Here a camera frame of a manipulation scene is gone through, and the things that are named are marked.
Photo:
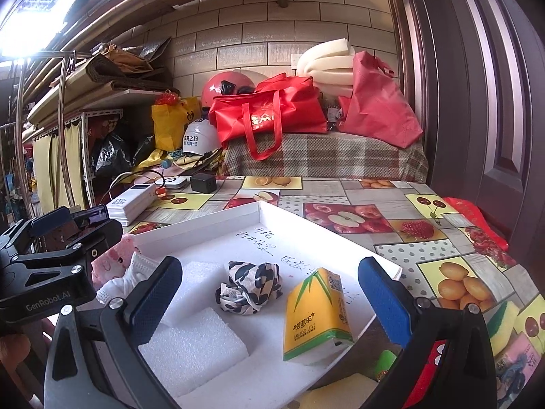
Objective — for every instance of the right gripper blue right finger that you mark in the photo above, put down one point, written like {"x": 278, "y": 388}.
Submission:
{"x": 466, "y": 375}

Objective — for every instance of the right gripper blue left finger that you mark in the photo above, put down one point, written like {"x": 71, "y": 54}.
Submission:
{"x": 75, "y": 376}

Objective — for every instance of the red plush toy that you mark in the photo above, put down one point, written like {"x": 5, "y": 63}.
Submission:
{"x": 426, "y": 375}

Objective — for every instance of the pink patterned soft toy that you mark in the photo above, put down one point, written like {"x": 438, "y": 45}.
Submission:
{"x": 114, "y": 262}

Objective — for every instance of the yellow tissue pack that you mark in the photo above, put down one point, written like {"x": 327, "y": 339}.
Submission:
{"x": 316, "y": 323}

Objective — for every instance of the black white patterned cloth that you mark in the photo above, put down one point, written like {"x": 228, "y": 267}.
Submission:
{"x": 249, "y": 288}

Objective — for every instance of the pink tissue pack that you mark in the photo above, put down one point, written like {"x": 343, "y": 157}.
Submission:
{"x": 514, "y": 368}

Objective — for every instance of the person's left hand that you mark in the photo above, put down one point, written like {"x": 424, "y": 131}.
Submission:
{"x": 14, "y": 349}

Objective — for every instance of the yellow green sponge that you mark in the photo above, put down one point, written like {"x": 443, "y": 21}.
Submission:
{"x": 501, "y": 325}

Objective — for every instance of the yellow flat sponge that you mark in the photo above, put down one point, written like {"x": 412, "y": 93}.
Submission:
{"x": 348, "y": 393}

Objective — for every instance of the yellow curtain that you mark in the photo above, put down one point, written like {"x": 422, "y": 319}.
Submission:
{"x": 51, "y": 189}

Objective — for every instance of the white power bank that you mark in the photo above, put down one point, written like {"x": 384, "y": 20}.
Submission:
{"x": 126, "y": 207}

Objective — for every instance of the fruit pattern tablecloth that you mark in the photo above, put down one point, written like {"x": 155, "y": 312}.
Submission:
{"x": 442, "y": 255}

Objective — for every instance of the black plastic bag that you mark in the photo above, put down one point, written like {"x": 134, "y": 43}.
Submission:
{"x": 113, "y": 155}

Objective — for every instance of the red packet by door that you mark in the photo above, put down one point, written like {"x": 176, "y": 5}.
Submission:
{"x": 473, "y": 213}

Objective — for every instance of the white round charger device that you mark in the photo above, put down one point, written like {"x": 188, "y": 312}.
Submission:
{"x": 178, "y": 182}

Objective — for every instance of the metal storage shelf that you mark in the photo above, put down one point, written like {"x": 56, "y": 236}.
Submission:
{"x": 88, "y": 86}

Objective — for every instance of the black charger cube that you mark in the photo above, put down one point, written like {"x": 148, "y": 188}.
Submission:
{"x": 204, "y": 183}

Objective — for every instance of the yellow shopping bag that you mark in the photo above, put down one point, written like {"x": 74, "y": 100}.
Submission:
{"x": 171, "y": 116}

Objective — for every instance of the white helmet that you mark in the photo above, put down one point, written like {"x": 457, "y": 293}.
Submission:
{"x": 200, "y": 137}

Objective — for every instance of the red helmet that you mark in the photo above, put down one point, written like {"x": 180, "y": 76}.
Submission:
{"x": 225, "y": 84}

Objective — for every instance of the plaid cloth covered bench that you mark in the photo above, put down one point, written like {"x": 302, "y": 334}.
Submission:
{"x": 336, "y": 155}

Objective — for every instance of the pink red shopping bag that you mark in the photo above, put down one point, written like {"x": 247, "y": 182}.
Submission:
{"x": 377, "y": 108}

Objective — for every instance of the red tote bag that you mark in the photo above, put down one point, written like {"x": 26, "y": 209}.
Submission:
{"x": 279, "y": 105}

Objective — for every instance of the cream foam roll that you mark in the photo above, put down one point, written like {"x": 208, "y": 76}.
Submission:
{"x": 330, "y": 65}

